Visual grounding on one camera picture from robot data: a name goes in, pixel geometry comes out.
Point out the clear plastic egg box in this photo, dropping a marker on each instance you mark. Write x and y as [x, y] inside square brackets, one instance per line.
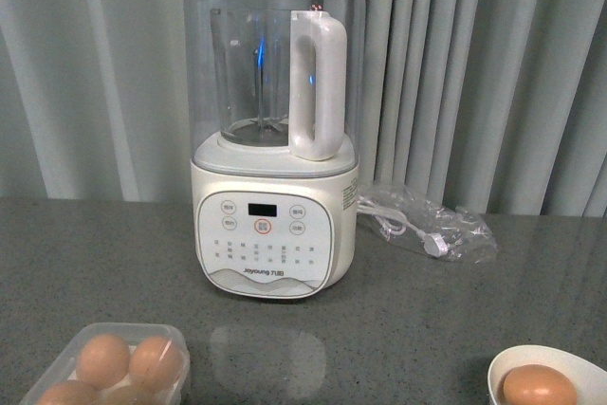
[64, 366]

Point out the brown egg top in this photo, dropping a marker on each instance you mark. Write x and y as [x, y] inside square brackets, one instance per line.
[130, 395]

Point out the brown egg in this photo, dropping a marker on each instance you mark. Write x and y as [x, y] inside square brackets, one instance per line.
[69, 392]
[104, 361]
[156, 364]
[130, 395]
[538, 384]

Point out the brown egg in box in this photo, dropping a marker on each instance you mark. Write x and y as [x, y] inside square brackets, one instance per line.
[156, 364]
[69, 392]
[104, 361]

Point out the brown egg front left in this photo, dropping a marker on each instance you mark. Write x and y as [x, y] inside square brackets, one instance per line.
[538, 384]

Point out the clear plastic bag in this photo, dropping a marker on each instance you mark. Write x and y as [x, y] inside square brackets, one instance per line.
[408, 220]

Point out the white Joyoung blender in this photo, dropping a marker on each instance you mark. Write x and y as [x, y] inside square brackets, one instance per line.
[274, 88]

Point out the grey curtain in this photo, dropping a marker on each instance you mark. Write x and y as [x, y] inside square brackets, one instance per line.
[495, 105]

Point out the white ceramic bowl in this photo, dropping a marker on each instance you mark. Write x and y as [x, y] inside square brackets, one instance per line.
[588, 379]

